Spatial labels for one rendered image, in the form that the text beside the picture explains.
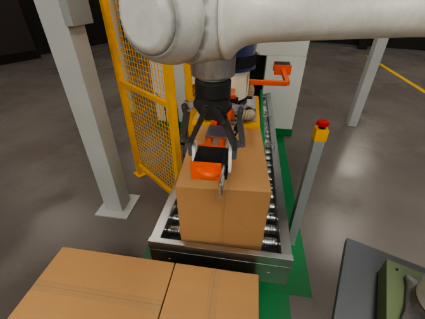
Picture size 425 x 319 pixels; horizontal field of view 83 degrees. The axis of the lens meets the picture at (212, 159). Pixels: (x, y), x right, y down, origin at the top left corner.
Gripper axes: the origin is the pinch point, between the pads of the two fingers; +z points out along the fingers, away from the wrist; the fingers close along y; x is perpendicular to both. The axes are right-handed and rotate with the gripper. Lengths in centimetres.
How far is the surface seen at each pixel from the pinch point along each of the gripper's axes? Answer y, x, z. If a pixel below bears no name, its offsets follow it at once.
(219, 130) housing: 0.0, -13.0, -1.4
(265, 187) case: -17.9, -29.9, 32.1
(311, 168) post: -49, -77, 52
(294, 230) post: -50, -77, 110
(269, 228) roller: -25, -43, 73
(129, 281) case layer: 38, -4, 73
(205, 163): 1.0, 4.5, -1.8
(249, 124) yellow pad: -9.1, -43.5, 10.5
